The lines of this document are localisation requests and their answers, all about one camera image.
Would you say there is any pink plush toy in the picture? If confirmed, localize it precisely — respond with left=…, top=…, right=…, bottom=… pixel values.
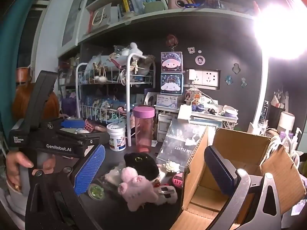
left=118, top=167, right=158, bottom=212

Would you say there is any white fabric flower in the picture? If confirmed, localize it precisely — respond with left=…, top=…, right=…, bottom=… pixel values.
left=163, top=160, right=180, bottom=173

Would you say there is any black plush toy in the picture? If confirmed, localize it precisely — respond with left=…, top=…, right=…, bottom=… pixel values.
left=124, top=153, right=159, bottom=181

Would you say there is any person's left hand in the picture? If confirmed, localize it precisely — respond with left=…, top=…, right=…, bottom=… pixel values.
left=6, top=151, right=56, bottom=192

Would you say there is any green round badge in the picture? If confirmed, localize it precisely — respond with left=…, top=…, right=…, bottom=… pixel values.
left=87, top=183, right=105, bottom=201

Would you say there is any cardboard box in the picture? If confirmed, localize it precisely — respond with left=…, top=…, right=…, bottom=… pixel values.
left=172, top=129, right=306, bottom=229

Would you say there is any white plastic jar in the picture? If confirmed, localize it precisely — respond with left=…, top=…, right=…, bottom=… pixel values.
left=106, top=122, right=126, bottom=152

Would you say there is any clear plastic zip bag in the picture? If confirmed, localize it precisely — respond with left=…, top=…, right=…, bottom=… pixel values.
left=156, top=119, right=207, bottom=172

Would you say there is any pink tumbler purple lid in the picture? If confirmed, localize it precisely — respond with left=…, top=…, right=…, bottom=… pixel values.
left=133, top=105, right=155, bottom=153

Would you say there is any white mini drawer unit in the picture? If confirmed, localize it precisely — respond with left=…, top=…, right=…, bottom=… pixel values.
left=157, top=111, right=177, bottom=142

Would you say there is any blue character box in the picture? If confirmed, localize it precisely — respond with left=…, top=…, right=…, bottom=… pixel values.
left=160, top=73, right=184, bottom=95

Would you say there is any pink character box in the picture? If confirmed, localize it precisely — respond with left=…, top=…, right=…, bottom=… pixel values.
left=161, top=51, right=183, bottom=73

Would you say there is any white desk lamp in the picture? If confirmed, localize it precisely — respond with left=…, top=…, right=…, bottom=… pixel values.
left=252, top=2, right=306, bottom=126

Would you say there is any white wire rack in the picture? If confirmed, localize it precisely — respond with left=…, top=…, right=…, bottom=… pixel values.
left=75, top=53, right=156, bottom=143

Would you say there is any white wall socket panel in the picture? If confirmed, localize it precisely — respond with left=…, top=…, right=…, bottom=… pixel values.
left=184, top=69, right=221, bottom=90

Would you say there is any pink instant camera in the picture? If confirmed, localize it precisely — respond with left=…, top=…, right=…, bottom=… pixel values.
left=168, top=0, right=187, bottom=9

